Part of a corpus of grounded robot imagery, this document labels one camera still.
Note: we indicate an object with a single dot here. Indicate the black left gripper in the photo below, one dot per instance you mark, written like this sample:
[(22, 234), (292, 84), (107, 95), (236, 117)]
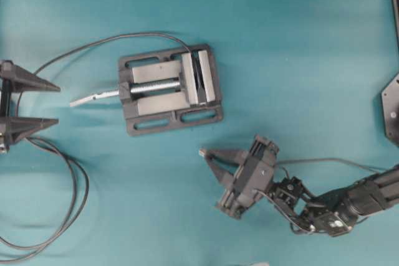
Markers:
[(17, 79)]

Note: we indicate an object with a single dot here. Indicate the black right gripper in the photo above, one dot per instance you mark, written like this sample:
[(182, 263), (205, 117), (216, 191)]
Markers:
[(254, 175)]

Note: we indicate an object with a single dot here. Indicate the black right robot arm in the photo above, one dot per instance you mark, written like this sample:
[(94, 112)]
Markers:
[(335, 212)]

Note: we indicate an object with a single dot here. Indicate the black metal bench vise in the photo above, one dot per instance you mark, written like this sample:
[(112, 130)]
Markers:
[(166, 90)]

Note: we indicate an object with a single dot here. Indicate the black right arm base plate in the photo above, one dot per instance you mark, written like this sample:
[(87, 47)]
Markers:
[(389, 97)]

